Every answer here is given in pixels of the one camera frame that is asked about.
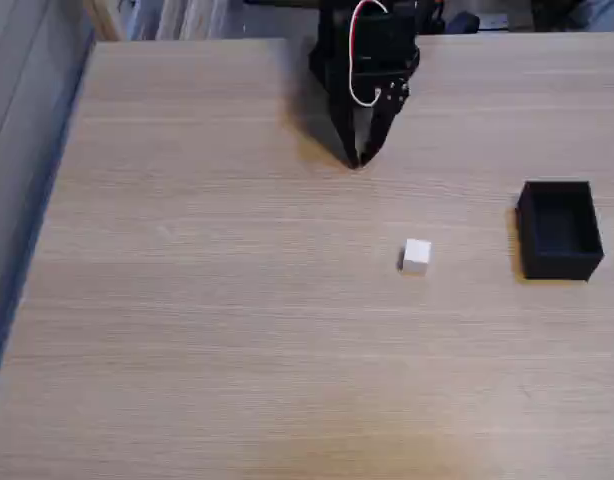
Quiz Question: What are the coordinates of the light wooden plank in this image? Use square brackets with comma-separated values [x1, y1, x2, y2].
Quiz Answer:
[83, 0, 124, 43]

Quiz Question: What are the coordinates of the dark blue object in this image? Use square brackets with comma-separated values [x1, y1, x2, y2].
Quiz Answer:
[445, 12, 481, 35]

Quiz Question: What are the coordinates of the black open box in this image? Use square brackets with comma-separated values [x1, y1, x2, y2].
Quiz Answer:
[515, 179, 606, 281]

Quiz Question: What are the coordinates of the pale striped curtain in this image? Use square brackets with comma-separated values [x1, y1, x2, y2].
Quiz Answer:
[126, 0, 246, 41]

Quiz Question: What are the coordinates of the white block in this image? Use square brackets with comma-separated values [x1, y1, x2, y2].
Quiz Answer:
[399, 238, 433, 277]

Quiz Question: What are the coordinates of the white and red cable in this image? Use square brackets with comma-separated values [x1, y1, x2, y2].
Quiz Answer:
[347, 0, 391, 109]

